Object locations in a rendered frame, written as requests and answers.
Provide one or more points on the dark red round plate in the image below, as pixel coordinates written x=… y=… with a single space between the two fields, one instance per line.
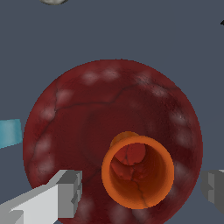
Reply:
x=96 y=128

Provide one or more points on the light blue flat object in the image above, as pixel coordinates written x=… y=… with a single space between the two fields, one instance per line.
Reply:
x=10 y=132

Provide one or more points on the small black object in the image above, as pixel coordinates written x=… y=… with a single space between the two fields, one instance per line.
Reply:
x=222 y=22

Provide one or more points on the pale grey round object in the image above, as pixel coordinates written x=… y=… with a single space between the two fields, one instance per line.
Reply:
x=54 y=1

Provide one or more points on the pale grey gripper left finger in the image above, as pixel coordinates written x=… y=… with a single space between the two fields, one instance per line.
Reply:
x=43 y=201

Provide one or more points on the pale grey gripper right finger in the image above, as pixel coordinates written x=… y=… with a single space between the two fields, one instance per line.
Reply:
x=214 y=188

